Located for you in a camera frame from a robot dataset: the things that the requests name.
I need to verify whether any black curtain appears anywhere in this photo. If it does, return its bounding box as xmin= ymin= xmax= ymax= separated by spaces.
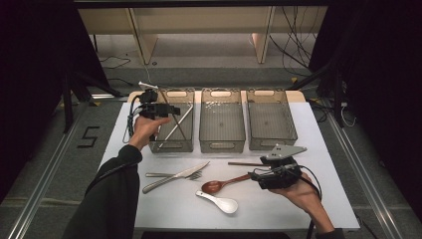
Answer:
xmin=309 ymin=0 xmax=422 ymax=221
xmin=0 ymin=0 xmax=111 ymax=204

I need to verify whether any brown wooden spoon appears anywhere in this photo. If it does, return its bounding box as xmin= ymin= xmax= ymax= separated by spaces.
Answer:
xmin=201 ymin=173 xmax=253 ymax=196

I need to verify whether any metal table knife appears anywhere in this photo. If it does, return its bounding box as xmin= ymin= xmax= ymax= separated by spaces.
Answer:
xmin=142 ymin=160 xmax=211 ymax=195

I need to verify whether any metal fork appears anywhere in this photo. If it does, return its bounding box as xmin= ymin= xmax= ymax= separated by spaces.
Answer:
xmin=144 ymin=170 xmax=204 ymax=182

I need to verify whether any white floor cable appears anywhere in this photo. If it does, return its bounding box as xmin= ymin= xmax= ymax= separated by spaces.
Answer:
xmin=142 ymin=63 xmax=167 ymax=89

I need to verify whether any bundle of hanging black cables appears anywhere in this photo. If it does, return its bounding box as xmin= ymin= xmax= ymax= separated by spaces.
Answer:
xmin=268 ymin=6 xmax=320 ymax=73

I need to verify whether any right hand-held gripper cable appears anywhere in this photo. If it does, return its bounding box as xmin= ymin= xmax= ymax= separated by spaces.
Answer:
xmin=297 ymin=163 xmax=323 ymax=239

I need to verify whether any grey transparent plastic basket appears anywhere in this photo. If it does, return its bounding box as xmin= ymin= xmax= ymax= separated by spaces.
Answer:
xmin=246 ymin=88 xmax=299 ymax=152
xmin=147 ymin=88 xmax=196 ymax=154
xmin=198 ymin=87 xmax=247 ymax=154

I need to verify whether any beige wooden desk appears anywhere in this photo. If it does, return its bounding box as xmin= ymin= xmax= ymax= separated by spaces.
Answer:
xmin=79 ymin=6 xmax=329 ymax=66

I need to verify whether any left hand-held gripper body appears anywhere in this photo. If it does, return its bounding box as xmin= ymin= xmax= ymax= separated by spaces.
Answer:
xmin=137 ymin=81 xmax=173 ymax=120

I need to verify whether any black crossbar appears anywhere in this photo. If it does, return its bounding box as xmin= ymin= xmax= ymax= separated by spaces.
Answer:
xmin=74 ymin=0 xmax=330 ymax=9

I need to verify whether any aluminium floor rail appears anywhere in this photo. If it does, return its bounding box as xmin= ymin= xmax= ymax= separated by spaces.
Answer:
xmin=6 ymin=94 xmax=129 ymax=239
xmin=326 ymin=113 xmax=405 ymax=239

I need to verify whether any white ceramic spoon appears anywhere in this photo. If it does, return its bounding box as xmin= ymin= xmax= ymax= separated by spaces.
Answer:
xmin=195 ymin=189 xmax=240 ymax=215

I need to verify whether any hand-held gripper cable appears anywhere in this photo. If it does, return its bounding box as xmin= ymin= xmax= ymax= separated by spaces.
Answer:
xmin=121 ymin=96 xmax=144 ymax=144
xmin=297 ymin=163 xmax=323 ymax=239

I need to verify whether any person's left hand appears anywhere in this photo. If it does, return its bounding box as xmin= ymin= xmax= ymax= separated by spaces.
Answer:
xmin=128 ymin=116 xmax=172 ymax=152

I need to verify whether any white chopstick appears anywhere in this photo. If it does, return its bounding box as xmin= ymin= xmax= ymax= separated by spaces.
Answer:
xmin=157 ymin=105 xmax=195 ymax=149

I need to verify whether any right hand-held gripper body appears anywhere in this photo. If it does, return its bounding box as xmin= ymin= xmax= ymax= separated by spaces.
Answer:
xmin=258 ymin=143 xmax=308 ymax=190

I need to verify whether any left hand-held gripper cable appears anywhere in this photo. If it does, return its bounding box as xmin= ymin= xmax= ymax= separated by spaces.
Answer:
xmin=121 ymin=96 xmax=144 ymax=144

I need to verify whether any white table cover sheet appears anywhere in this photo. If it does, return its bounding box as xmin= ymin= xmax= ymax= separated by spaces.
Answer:
xmin=76 ymin=101 xmax=361 ymax=231

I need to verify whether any black metal stand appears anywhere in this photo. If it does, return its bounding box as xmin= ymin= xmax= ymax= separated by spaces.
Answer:
xmin=287 ymin=59 xmax=347 ymax=128
xmin=61 ymin=71 xmax=124 ymax=133

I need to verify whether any black floor cable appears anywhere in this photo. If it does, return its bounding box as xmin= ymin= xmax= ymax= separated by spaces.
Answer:
xmin=101 ymin=54 xmax=134 ymax=88

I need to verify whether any person's right hand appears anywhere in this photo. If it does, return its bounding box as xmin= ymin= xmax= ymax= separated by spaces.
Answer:
xmin=268 ymin=172 xmax=321 ymax=214

